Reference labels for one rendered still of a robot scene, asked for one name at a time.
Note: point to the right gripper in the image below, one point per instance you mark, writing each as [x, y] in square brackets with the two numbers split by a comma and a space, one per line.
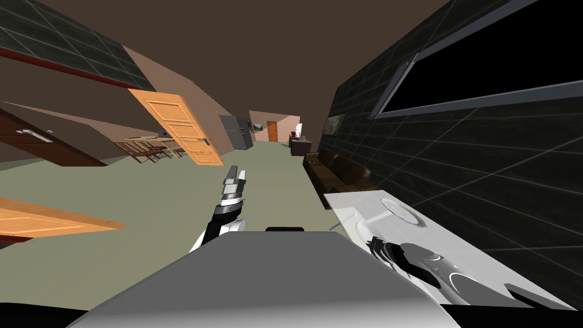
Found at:
[378, 249]

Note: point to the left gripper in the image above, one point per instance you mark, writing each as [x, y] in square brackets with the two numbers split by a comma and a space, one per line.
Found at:
[233, 187]

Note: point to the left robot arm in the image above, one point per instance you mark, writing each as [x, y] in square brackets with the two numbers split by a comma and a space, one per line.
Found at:
[223, 218]

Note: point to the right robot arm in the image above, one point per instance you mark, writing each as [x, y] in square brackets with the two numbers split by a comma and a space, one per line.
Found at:
[419, 269]

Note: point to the grey tall fridge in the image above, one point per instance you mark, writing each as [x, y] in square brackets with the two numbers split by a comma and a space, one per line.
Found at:
[237, 132]

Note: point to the small orange door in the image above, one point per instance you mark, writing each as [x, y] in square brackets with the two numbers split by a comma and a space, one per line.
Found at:
[272, 132]

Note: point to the dark low cabinet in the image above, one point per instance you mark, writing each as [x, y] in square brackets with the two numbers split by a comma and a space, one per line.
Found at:
[300, 146]

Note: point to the orange panelled door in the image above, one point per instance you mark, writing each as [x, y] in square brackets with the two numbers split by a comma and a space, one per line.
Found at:
[180, 123]
[45, 221]

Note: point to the white sink counter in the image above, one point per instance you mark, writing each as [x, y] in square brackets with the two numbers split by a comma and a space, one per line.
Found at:
[460, 241]

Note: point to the brown leather sofa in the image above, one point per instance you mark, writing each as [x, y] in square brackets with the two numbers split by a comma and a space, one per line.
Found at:
[339, 175]

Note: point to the wooden table with chairs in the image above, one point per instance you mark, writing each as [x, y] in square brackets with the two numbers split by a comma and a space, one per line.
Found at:
[148, 146]

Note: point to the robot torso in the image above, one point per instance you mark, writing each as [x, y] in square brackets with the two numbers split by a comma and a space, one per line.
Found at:
[273, 282]

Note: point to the dark brown door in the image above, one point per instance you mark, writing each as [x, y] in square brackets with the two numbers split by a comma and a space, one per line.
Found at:
[41, 148]

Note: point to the grey framed dark window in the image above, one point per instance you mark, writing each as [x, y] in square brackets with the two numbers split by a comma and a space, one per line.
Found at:
[501, 50]

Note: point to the framed wall picture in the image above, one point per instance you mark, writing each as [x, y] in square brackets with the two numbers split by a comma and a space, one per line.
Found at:
[334, 124]

